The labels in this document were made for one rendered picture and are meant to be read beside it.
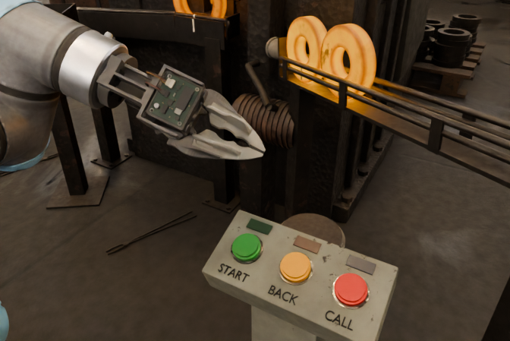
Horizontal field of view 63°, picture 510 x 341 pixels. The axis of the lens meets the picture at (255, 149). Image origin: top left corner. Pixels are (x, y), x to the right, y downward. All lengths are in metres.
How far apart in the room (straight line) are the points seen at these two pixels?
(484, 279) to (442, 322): 0.25
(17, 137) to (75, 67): 0.12
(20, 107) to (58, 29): 0.11
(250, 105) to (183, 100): 0.71
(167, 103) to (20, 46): 0.19
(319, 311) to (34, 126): 0.43
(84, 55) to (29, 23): 0.08
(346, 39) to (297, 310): 0.56
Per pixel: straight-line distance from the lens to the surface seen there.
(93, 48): 0.54
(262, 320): 0.63
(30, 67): 0.57
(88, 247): 1.58
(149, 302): 1.35
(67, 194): 1.85
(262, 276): 0.58
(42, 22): 0.57
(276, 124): 1.14
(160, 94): 0.50
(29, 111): 0.61
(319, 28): 1.01
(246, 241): 0.59
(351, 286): 0.55
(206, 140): 0.52
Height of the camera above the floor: 1.02
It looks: 31 degrees down
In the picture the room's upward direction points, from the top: straight up
